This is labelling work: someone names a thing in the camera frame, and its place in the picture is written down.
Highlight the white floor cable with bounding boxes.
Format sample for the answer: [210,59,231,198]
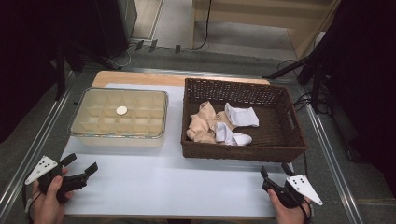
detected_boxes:
[106,43,134,70]

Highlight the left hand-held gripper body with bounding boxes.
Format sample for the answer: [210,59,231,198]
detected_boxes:
[24,155,89,203]

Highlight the clear plastic box lid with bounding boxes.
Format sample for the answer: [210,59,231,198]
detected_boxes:
[68,87,169,139]

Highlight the white table sheet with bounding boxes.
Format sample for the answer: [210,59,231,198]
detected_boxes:
[61,83,297,217]

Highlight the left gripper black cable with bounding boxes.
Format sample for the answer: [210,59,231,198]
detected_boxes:
[21,183,43,224]

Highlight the brown woven basket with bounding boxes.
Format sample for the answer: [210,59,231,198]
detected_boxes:
[180,77,308,163]

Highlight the metal floor rail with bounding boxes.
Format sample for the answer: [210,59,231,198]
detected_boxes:
[129,67,300,82]
[0,70,76,216]
[297,82,365,224]

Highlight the cream divided storage box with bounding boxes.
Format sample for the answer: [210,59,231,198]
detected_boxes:
[68,87,169,148]

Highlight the light wooden frame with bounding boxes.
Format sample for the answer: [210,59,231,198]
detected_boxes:
[191,0,342,61]

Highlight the white ribbed sock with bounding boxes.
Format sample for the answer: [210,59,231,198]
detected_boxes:
[215,121,253,147]
[224,102,260,128]

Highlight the black metal stand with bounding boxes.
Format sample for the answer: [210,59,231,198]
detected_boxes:
[262,50,331,115]

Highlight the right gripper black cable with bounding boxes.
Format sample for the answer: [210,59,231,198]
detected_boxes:
[300,199,313,223]

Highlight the black floor cables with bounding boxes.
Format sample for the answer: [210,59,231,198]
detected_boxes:
[276,58,332,114]

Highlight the black tripod stand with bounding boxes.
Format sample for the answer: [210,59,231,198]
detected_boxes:
[55,40,120,101]

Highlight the dark curtain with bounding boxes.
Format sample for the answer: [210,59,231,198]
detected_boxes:
[0,0,104,144]
[306,0,396,199]

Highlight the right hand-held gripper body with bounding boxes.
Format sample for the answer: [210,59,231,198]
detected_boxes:
[262,175,324,209]

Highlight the person's right hand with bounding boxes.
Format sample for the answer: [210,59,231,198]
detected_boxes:
[267,188,312,224]

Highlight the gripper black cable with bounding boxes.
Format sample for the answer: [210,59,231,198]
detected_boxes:
[21,183,43,224]
[300,199,313,223]

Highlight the black cabinet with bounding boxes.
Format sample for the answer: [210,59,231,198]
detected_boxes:
[94,0,138,59]

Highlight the black hanging cable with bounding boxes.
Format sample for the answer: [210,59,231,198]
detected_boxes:
[192,0,213,51]

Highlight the person's left hand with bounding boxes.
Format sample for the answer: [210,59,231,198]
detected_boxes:
[31,167,75,224]

